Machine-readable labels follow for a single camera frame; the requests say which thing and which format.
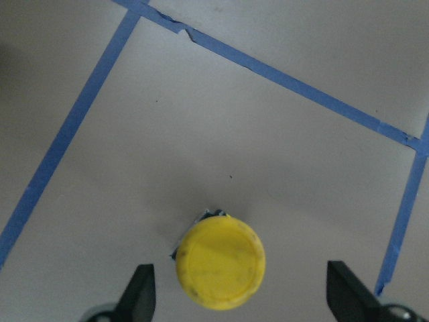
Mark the yellow push button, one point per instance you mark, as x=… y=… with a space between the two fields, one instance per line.
x=220 y=261

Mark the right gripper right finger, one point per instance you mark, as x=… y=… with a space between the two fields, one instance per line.
x=350 y=300

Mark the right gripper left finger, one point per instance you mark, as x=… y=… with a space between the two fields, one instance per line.
x=137 y=303

